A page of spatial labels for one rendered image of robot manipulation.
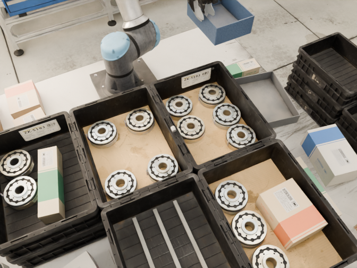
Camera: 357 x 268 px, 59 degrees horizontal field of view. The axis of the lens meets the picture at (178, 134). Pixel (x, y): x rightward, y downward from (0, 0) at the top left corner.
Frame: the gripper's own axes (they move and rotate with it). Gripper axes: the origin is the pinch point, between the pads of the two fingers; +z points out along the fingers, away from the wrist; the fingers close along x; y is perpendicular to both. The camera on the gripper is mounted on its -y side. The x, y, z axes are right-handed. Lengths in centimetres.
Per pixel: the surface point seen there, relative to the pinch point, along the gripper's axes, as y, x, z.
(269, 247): 71, -17, 24
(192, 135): 26.9, -19.0, 24.3
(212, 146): 32.7, -13.9, 27.6
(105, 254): 47, -62, 36
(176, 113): 15.9, -19.7, 23.9
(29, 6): -165, -64, 71
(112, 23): -164, -7, 110
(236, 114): 25.9, -0.1, 25.7
